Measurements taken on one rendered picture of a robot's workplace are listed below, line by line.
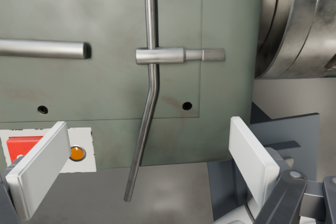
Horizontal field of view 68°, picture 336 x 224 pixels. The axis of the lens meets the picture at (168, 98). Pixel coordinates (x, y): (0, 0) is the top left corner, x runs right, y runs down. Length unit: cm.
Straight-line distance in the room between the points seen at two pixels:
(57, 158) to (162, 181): 182
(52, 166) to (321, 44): 39
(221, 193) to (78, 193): 130
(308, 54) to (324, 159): 185
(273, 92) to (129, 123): 154
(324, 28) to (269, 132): 65
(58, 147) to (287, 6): 34
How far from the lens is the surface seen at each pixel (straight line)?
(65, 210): 229
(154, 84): 33
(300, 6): 40
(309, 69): 49
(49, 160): 18
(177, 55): 32
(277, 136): 105
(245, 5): 36
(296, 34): 42
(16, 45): 36
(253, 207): 92
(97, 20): 34
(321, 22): 43
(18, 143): 42
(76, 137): 40
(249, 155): 17
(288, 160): 104
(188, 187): 205
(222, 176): 107
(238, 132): 19
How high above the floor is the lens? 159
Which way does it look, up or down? 71 degrees down
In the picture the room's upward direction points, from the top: 174 degrees clockwise
